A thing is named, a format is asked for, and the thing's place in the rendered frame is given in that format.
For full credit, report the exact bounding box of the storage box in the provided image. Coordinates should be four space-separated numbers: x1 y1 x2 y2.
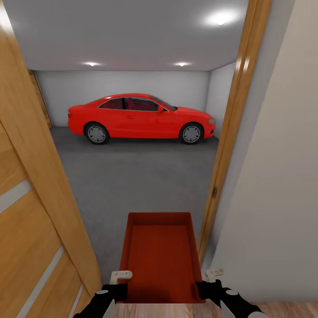
116 212 206 303

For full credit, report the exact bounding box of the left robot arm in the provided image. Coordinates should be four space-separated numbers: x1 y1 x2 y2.
73 270 133 318

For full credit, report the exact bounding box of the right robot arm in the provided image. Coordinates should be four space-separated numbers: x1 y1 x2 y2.
197 268 270 318

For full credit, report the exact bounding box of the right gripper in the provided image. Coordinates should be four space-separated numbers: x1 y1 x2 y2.
197 279 222 303

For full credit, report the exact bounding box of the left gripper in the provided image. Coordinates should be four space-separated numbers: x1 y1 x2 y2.
102 283 128 302

